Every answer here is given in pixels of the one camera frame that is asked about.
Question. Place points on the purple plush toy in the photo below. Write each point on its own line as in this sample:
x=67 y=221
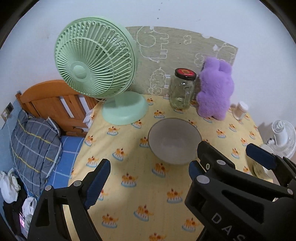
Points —
x=217 y=87

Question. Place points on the green desk fan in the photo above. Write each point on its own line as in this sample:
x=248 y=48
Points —
x=98 y=58

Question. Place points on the yellow cake pattern tablecloth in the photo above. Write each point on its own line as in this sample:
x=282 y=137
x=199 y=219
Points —
x=143 y=198

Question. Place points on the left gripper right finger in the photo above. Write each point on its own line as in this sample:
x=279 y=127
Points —
x=195 y=169

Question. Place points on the glass jar red lid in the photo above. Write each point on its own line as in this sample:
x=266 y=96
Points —
x=181 y=90

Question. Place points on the medium white floral bowl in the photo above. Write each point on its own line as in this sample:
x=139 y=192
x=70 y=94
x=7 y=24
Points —
x=264 y=174

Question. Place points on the wooden bed headboard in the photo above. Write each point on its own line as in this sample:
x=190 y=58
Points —
x=56 y=100

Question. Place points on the large white floral bowl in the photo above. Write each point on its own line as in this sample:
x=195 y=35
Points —
x=174 y=141

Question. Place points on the blue checked bed sheet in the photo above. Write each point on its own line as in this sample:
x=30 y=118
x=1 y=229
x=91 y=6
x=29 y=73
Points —
x=62 y=173

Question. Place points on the white desk fan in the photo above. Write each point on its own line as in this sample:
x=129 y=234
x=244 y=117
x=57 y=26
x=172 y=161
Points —
x=278 y=138

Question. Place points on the white crumpled cloth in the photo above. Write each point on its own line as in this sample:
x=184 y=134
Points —
x=9 y=186

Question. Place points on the green cartoon wall mat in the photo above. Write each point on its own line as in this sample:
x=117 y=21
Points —
x=161 y=50

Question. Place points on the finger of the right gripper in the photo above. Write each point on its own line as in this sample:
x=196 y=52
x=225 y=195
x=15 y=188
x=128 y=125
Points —
x=208 y=156
x=282 y=168

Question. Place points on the blue plaid pillow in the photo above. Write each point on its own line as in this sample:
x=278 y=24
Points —
x=36 y=147

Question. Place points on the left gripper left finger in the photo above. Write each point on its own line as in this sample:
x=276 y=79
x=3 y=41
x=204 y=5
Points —
x=49 y=222

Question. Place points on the white plastic bag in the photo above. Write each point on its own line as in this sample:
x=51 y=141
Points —
x=28 y=209

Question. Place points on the cotton swab container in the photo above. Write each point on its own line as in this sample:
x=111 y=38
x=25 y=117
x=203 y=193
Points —
x=240 y=110

